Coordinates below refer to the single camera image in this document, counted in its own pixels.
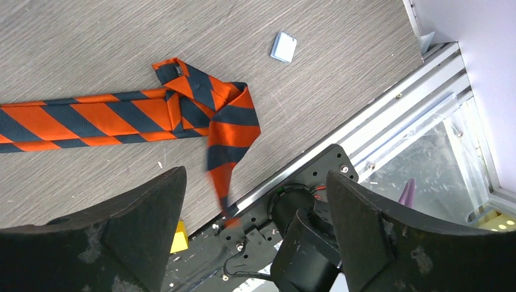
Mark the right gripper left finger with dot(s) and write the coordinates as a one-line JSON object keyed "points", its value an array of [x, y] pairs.
{"points": [[121, 244]]}

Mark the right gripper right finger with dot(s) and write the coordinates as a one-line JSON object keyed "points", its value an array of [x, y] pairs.
{"points": [[386, 246]]}

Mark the orange navy striped tie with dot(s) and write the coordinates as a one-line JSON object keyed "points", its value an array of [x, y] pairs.
{"points": [[190, 103]]}

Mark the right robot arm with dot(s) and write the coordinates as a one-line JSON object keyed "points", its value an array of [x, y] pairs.
{"points": [[123, 244]]}

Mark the yellow toy brick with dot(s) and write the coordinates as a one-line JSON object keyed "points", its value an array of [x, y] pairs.
{"points": [[180, 240]]}

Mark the light blue tile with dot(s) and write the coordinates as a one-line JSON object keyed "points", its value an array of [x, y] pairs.
{"points": [[284, 47]]}

